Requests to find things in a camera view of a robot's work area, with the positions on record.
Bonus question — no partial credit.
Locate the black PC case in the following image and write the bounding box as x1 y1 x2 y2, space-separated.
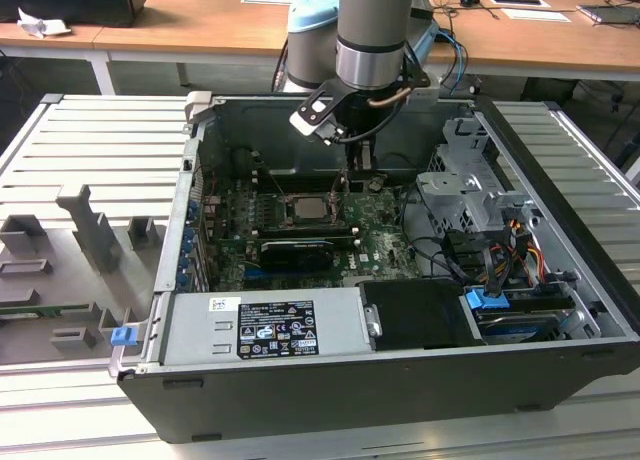
108 90 640 444

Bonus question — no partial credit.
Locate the blue case latch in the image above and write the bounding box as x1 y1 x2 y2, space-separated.
110 326 137 349

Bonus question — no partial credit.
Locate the CPU socket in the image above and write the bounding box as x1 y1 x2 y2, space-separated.
282 192 347 230

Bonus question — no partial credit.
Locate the green motherboard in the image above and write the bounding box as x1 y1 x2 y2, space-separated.
202 172 426 291

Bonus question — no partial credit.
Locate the grey laptop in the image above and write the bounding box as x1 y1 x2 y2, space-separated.
577 2 640 27

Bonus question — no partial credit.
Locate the grey metal drive cage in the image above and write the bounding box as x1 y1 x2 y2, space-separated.
414 117 541 241

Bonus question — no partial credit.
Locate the grey parts rack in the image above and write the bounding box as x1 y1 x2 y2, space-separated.
0 182 171 366

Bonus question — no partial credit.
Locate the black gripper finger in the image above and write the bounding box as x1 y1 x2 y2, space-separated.
348 139 374 182

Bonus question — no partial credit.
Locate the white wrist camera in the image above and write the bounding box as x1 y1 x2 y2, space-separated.
289 92 347 145

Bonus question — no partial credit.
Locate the white paper sheet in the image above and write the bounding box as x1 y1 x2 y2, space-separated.
501 8 574 24

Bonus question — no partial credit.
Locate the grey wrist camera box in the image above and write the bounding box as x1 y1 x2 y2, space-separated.
407 85 441 105

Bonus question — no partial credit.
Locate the coloured wire bundle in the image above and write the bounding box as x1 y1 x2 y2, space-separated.
482 218 547 287

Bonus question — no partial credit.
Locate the wooden office desk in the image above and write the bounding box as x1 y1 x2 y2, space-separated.
0 22 117 96
92 0 640 99

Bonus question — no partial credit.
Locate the hard disk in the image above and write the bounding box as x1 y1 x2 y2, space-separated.
474 307 567 344

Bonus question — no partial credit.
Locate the black graphics card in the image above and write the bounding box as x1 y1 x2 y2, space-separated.
258 237 335 272

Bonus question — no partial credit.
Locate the metal socket cover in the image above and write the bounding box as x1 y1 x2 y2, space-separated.
325 172 352 222

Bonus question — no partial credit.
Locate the blue disk carrier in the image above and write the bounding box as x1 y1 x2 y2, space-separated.
463 287 509 311

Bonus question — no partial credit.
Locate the black monitor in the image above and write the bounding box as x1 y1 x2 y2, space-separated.
0 0 147 29

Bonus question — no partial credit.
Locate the crumpled white paper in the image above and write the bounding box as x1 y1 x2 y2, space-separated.
17 7 72 39

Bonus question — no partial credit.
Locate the green RAM stick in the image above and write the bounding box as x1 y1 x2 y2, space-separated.
0 303 96 318

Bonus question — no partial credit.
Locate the black camera cable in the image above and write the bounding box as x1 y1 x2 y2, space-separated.
332 90 407 146

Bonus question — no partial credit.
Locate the grey power supply unit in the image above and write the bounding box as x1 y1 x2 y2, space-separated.
162 285 382 366

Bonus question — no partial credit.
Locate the grey plastic case latch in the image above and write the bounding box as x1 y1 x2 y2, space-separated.
184 90 216 126

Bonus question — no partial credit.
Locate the silver CPU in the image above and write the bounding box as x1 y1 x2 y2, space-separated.
292 198 326 220

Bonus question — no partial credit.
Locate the blue cable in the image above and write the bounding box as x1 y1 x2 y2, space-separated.
433 27 470 97

